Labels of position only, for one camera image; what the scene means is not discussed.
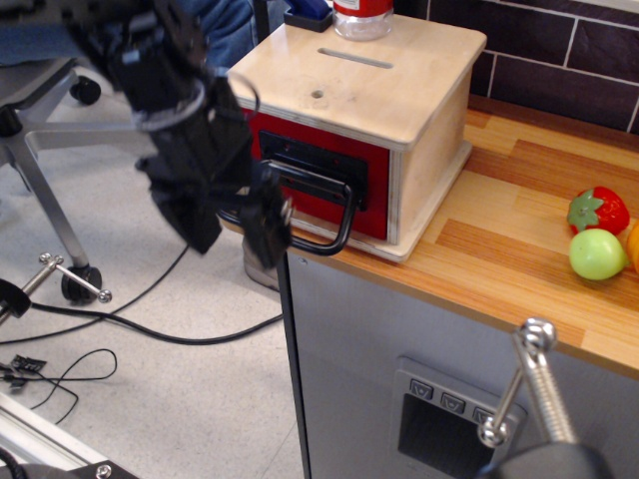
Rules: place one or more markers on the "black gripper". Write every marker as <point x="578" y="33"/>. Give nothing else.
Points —
<point x="205" y="164"/>

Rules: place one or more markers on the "red front wooden drawer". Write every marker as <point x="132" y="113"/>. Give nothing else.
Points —
<point x="333" y="156"/>

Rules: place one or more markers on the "black metal drawer handle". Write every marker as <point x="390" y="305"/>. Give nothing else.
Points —
<point x="298" y="185"/>

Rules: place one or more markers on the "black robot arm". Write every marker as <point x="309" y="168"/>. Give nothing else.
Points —
<point x="153" y="51"/>

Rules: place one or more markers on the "light wooden box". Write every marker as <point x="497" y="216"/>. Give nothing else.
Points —
<point x="406" y="92"/>

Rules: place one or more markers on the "person in blue jeans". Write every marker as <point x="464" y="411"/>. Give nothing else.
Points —
<point x="230" y="27"/>

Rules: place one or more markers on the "black tray with blue object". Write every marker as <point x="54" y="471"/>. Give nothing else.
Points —
<point x="312" y="15"/>

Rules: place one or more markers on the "clear plastic jar red label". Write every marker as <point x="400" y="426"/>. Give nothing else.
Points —
<point x="362" y="20"/>

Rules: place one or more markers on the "grey office chair base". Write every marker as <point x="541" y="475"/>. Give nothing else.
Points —
<point x="30" y="93"/>

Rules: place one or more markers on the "green toy apple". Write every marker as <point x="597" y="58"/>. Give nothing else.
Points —
<point x="597" y="255"/>

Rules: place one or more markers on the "red toy strawberry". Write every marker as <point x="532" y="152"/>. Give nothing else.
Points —
<point x="598" y="208"/>

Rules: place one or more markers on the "orange toy fruit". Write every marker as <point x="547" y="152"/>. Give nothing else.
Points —
<point x="632" y="246"/>

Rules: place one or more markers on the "silver screw clamp right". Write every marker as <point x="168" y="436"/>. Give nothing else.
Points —
<point x="561" y="455"/>

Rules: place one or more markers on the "aluminium rail bottom left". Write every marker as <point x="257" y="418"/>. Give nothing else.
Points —
<point x="46" y="451"/>

